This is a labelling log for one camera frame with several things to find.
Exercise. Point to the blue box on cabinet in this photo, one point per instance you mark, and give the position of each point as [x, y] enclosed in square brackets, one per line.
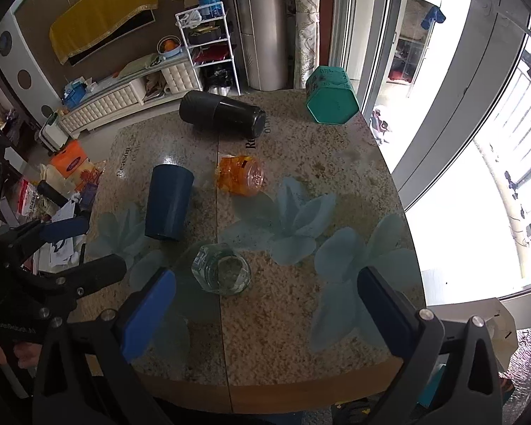
[73, 94]

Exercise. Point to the white tufted tv cabinet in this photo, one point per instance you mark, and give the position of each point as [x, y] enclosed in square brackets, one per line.
[142, 84]

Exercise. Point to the teal hexagonal tin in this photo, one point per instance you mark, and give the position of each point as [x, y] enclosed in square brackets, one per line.
[331, 99]

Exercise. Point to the dark blue plastic cup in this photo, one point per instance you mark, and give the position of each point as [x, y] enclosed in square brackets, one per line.
[168, 202]

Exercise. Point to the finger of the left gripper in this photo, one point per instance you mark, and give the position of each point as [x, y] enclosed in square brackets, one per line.
[89, 278]
[65, 229]

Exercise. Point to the silver standing air conditioner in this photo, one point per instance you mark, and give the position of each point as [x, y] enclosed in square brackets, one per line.
[263, 42]

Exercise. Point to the black cylindrical tumbler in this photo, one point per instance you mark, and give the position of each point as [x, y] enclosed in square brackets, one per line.
[222, 114]

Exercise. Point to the yellow cloth over television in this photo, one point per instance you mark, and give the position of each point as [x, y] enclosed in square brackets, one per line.
[89, 22]

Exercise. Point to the white wire shelf rack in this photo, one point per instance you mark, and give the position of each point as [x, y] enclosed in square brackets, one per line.
[208, 41]

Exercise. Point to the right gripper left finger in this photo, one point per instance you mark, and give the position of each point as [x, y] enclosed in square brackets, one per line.
[119, 338]

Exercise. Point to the beige patterned curtain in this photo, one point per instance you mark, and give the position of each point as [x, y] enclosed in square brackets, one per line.
[307, 40]

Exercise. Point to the orange patterned plastic cup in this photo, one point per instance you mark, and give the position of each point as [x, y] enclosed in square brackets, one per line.
[242, 175]

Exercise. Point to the bowl with oranges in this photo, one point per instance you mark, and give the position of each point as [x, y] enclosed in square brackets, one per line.
[169, 46]

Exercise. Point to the orange snack bag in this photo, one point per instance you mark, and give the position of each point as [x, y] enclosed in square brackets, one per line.
[74, 165]

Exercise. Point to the person's left hand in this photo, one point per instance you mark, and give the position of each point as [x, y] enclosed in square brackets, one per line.
[28, 355]

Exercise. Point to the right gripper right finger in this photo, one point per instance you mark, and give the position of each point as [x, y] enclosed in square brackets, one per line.
[469, 391]

